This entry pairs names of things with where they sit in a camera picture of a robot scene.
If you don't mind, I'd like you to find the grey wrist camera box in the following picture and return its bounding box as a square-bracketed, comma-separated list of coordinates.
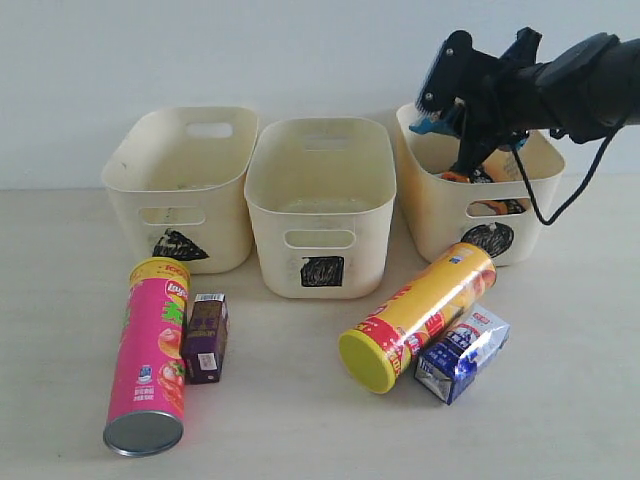
[415, 30, 503, 115]

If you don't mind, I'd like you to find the left cream plastic bin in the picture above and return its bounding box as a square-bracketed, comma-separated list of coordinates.
[101, 106, 259, 274]

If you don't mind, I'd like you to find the middle cream plastic bin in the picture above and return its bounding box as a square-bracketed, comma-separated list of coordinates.
[244, 117, 396, 299]

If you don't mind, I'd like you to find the yellow chips can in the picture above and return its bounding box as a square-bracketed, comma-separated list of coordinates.
[338, 242, 497, 394]

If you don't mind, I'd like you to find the orange noodle packet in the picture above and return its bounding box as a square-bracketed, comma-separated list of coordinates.
[438, 152, 529, 217]

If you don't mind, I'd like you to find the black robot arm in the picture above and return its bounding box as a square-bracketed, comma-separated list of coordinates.
[449, 28, 639, 175]

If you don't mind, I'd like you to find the purple drink carton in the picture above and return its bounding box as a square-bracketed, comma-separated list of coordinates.
[181, 293, 229, 384]

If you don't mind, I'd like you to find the blue white milk carton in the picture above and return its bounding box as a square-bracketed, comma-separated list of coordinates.
[414, 305, 511, 405]

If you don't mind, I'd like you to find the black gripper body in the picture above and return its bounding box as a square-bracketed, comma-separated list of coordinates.
[449, 27, 542, 175]

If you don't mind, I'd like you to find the blue noodle packet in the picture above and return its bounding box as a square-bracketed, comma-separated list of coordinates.
[409, 112, 461, 138]

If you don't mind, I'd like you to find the pink chips can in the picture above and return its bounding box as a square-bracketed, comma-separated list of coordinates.
[103, 257, 190, 457]

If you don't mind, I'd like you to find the cream plastic bin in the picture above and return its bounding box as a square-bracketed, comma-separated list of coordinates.
[395, 103, 542, 266]
[244, 117, 396, 299]
[101, 106, 259, 274]

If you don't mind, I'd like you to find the right cream plastic bin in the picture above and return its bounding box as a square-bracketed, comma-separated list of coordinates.
[395, 103, 542, 266]

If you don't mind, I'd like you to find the black cable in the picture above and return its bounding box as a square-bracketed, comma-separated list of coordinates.
[509, 124, 621, 226]

